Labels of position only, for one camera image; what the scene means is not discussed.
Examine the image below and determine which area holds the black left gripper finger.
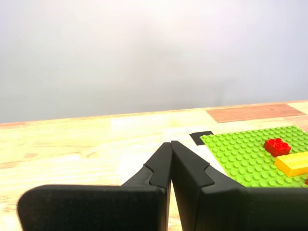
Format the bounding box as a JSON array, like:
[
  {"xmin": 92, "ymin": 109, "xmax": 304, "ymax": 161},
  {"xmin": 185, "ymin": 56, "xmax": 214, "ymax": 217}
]
[
  {"xmin": 170, "ymin": 140, "xmax": 308, "ymax": 231},
  {"xmin": 16, "ymin": 141, "xmax": 173, "ymax": 231}
]

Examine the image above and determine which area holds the green studded baseplate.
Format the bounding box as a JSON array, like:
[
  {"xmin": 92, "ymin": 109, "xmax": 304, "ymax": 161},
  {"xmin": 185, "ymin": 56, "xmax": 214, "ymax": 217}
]
[{"xmin": 200, "ymin": 125, "xmax": 308, "ymax": 188}]

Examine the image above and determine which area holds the yellow rectangular brick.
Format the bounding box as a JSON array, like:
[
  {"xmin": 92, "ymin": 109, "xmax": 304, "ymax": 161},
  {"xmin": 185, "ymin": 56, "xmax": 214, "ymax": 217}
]
[{"xmin": 274, "ymin": 151, "xmax": 308, "ymax": 178}]

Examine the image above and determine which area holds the black tape patch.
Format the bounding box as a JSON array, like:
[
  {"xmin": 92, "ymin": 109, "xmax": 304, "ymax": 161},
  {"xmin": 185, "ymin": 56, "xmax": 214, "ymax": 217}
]
[{"xmin": 189, "ymin": 131, "xmax": 214, "ymax": 146}]

